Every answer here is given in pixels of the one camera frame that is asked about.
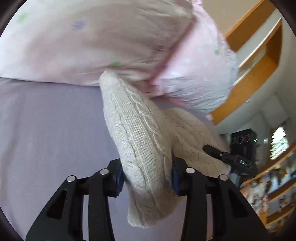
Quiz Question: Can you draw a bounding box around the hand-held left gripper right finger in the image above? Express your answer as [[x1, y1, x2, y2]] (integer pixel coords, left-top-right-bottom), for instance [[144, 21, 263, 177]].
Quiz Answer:
[[171, 157, 271, 241]]

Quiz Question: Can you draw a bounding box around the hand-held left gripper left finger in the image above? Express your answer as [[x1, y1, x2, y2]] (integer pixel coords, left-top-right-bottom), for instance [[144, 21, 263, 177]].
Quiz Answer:
[[25, 159, 126, 241]]

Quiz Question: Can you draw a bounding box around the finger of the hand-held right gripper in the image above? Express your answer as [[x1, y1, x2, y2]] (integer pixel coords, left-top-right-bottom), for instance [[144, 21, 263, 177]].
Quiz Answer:
[[202, 145, 224, 160]]

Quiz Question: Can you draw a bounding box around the cream cable-knit sweater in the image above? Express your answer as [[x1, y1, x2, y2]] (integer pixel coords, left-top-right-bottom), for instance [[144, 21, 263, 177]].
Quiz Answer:
[[99, 71, 232, 229]]

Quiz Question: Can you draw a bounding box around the window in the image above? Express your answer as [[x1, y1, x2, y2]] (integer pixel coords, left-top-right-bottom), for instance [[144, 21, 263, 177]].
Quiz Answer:
[[270, 126, 290, 161]]

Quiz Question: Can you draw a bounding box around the wooden bookshelf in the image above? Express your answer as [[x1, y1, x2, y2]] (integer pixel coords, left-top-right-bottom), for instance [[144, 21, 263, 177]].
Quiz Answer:
[[240, 141, 296, 234]]

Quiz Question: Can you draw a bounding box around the lavender bed sheet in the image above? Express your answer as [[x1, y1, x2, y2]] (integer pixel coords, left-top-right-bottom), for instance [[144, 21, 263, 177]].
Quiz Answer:
[[0, 77, 229, 241]]

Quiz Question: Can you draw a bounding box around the wooden bed headboard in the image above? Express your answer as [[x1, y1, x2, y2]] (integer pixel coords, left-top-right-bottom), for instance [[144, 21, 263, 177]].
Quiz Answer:
[[211, 0, 283, 125]]

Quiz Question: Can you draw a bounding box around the pink dotted pillow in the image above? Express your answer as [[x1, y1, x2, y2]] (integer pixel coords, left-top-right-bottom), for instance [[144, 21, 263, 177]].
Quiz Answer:
[[0, 0, 239, 116]]

